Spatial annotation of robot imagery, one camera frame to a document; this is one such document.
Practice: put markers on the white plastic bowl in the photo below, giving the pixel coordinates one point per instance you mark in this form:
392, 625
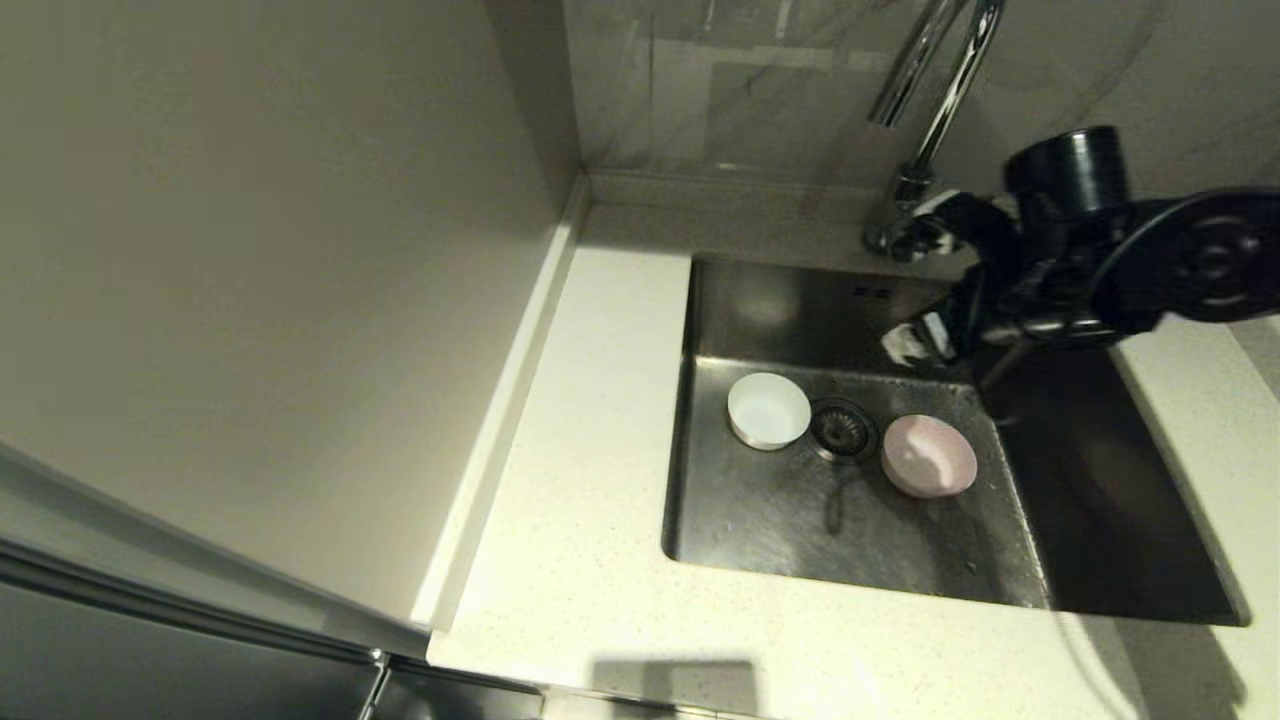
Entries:
768, 410

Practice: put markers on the beige tall cabinet panel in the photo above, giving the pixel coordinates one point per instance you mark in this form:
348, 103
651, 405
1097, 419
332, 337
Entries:
250, 250

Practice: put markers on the chrome gooseneck faucet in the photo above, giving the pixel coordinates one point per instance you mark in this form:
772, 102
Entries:
940, 100

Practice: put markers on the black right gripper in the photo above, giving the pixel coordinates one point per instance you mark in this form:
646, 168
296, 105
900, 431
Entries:
1050, 260

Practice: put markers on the grey metal appliance door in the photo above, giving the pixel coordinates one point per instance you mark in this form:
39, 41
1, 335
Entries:
120, 630

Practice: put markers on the pink plastic bowl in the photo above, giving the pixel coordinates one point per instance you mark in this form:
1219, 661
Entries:
928, 456

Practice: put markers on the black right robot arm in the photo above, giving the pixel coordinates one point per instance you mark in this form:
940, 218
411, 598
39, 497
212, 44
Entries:
1205, 255

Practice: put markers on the round metal drain strainer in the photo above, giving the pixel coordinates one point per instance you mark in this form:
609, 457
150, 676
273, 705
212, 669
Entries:
842, 432

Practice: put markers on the stainless steel sink basin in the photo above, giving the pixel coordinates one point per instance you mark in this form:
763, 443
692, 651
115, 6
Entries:
780, 540

